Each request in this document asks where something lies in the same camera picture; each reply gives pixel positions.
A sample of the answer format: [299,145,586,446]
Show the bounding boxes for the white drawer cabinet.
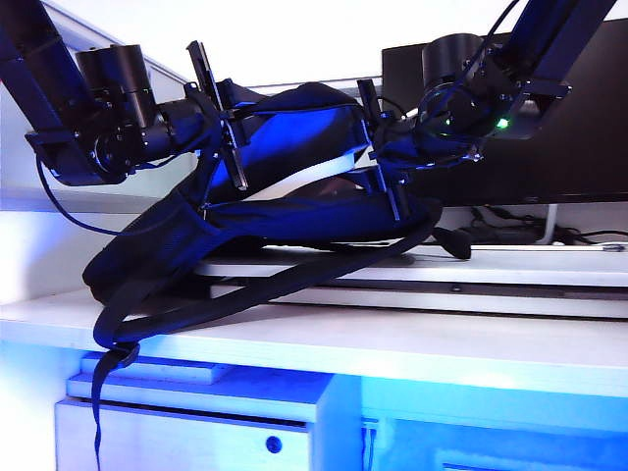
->
[53,372,365,471]

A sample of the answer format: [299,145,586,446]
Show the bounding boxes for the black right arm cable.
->
[460,0,522,79]

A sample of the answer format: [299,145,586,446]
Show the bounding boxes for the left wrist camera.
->
[25,130,130,187]

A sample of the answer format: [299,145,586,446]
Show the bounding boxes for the white desk riser board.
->
[192,242,628,321]

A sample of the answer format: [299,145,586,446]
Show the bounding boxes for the black computer monitor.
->
[381,18,628,208]

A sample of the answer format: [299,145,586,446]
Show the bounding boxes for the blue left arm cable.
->
[35,150,151,236]

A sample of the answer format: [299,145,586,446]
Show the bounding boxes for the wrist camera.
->
[25,130,130,187]
[488,79,573,141]

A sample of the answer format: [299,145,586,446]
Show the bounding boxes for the white book with pink cover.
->
[246,145,370,203]

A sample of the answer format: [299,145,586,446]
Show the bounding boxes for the dark blue backpack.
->
[80,81,474,471]

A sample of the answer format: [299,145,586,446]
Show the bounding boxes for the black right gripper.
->
[342,77,429,223]

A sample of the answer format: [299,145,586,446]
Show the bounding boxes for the black monitor cables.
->
[459,204,628,247]

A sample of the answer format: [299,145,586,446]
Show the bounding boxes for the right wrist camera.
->
[488,79,573,141]

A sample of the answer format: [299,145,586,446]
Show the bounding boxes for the flat white board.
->
[66,354,233,399]

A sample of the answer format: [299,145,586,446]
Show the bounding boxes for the silver monitor stand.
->
[534,202,561,245]

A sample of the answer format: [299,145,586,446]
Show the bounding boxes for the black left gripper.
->
[161,40,259,191]

